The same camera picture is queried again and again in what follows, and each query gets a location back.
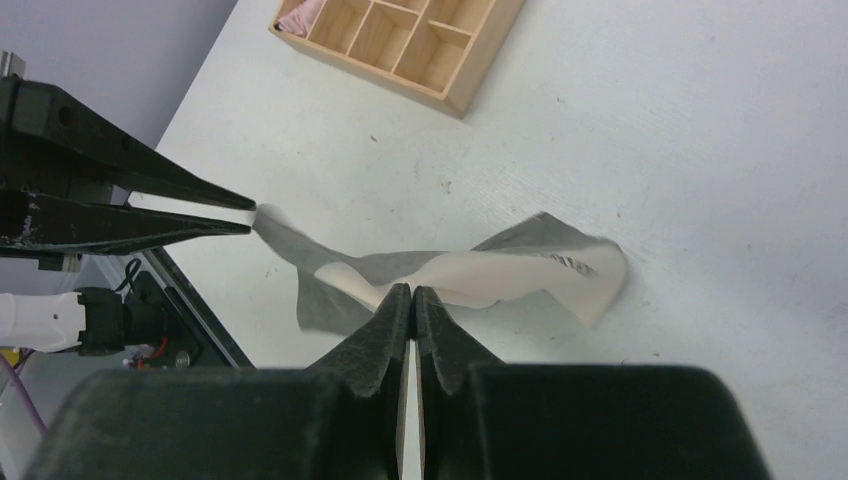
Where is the grey beige underwear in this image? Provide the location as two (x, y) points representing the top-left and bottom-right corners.
(252, 204), (628, 336)

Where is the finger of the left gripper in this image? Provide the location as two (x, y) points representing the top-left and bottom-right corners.
(1, 191), (251, 255)
(1, 76), (256, 210)

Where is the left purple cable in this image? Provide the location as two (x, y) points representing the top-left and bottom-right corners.
(0, 351), (51, 439)

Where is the pink rolled underwear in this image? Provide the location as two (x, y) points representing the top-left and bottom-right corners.
(272, 0), (325, 38)

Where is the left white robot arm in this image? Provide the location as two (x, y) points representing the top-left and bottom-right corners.
(1, 75), (256, 356)

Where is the wooden compartment tray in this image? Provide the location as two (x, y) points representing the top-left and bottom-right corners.
(269, 0), (524, 118)

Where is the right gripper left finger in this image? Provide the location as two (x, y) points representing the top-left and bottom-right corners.
(308, 284), (412, 479)

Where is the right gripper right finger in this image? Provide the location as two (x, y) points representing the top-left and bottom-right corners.
(413, 287), (503, 479)

